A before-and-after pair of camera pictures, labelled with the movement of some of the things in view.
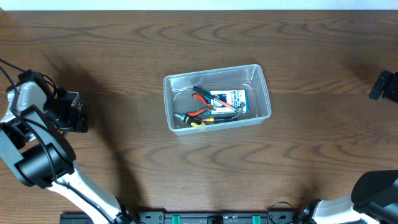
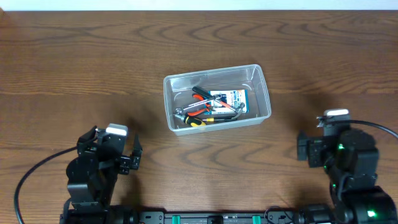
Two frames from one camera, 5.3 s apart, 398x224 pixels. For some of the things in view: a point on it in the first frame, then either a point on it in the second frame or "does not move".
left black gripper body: [64, 119] to [124, 163]
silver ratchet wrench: [80, 105] to [178, 110]
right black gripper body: [392, 91] to [318, 155]
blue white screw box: [232, 97] does not move
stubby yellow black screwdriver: [193, 121] does not move
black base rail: [191, 217] does not move
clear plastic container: [211, 99] does not move
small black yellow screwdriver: [212, 119] does not move
